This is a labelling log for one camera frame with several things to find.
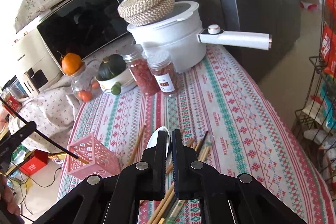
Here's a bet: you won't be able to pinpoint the black chopstick gold tip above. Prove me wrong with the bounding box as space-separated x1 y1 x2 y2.
1 98 89 164

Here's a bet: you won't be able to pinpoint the pink plastic utensil basket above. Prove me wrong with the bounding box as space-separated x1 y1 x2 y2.
67 134 121 180

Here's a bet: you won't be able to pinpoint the white plastic spoon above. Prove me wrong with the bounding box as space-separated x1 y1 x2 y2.
146 126 172 161

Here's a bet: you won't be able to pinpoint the bamboo chopstick pair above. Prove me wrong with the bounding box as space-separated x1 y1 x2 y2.
147 184 174 224

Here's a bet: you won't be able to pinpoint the person's left hand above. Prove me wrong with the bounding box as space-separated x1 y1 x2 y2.
1 174 21 215

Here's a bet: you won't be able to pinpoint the red box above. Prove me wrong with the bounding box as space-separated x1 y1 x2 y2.
19 150 49 176

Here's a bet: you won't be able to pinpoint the red label seasoning jar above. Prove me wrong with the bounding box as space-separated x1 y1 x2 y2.
1 91 22 116

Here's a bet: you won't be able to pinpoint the wrapped disposable chopsticks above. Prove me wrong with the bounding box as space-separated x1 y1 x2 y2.
164 200 186 224

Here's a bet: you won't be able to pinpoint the clear black lid jar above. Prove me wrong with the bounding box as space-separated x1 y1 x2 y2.
4 76 28 99

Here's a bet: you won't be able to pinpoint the floral white table cloth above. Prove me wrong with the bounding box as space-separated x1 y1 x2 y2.
7 36 132 154

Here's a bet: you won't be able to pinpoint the cream air fryer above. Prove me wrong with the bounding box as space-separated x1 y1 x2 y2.
14 29 63 98

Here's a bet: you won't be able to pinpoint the glass jar with tomatoes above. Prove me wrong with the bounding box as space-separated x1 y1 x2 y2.
70 62 102 103

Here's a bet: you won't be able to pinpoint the orange tangerine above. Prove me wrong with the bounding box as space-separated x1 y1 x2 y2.
61 53 82 76

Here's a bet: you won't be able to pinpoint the jar of red goji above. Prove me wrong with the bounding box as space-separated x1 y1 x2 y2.
120 44 159 96

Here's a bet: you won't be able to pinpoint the dark green pumpkin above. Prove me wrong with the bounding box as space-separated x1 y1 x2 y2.
96 54 126 81

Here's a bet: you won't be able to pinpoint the black microwave oven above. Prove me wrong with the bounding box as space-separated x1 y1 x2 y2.
37 0 127 68

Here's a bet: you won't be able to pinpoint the labelled jar dried fruit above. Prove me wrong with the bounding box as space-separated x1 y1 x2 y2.
147 50 179 97

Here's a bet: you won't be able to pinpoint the white electric pot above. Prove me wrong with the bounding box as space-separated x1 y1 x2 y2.
127 1 272 73

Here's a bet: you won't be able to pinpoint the woven rattan basket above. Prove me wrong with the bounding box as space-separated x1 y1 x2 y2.
118 0 175 26

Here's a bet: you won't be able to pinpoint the black wire rack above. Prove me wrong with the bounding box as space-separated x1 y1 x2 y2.
294 0 335 193

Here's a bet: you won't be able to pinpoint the white bowl green handle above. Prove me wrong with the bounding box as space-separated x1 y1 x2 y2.
96 68 137 96

